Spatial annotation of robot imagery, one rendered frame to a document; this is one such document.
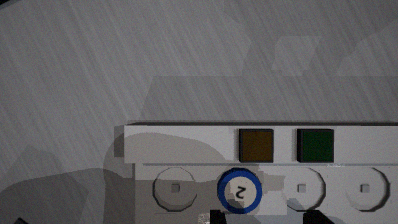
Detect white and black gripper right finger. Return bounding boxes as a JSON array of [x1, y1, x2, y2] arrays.
[[303, 210, 334, 224]]

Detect blue screw cap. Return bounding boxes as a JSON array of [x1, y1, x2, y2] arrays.
[[217, 168, 262, 214]]

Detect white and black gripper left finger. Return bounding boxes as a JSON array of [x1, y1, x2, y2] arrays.
[[210, 210, 227, 224]]

